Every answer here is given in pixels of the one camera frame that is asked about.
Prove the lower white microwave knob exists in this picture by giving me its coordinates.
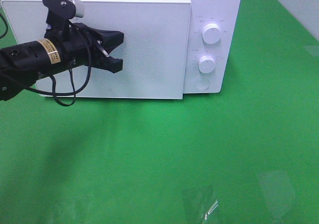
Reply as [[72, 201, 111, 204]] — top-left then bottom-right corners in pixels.
[[198, 55, 216, 74]]

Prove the round white door button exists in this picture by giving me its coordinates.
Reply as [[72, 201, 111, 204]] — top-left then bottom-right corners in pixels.
[[195, 78, 210, 91]]

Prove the white microwave door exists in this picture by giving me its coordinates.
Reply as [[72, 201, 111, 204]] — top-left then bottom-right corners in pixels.
[[0, 0, 191, 101]]

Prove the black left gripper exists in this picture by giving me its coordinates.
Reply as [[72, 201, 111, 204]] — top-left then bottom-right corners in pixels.
[[58, 23, 124, 73]]

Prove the white microwave oven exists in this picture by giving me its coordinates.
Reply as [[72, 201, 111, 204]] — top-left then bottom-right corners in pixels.
[[0, 0, 241, 99]]

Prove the upper white microwave knob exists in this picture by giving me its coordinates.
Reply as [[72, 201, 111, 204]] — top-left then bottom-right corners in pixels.
[[201, 21, 222, 44]]

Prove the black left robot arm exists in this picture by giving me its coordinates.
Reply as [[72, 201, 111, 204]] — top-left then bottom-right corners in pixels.
[[0, 23, 124, 101]]

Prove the white microwave knob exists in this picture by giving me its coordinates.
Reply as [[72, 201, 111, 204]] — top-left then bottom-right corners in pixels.
[[201, 21, 222, 44], [198, 55, 216, 74]]

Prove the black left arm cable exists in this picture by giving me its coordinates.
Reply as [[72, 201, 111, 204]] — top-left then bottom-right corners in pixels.
[[27, 22, 93, 107]]

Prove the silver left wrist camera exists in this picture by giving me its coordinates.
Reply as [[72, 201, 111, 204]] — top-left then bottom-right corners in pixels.
[[42, 0, 85, 41]]

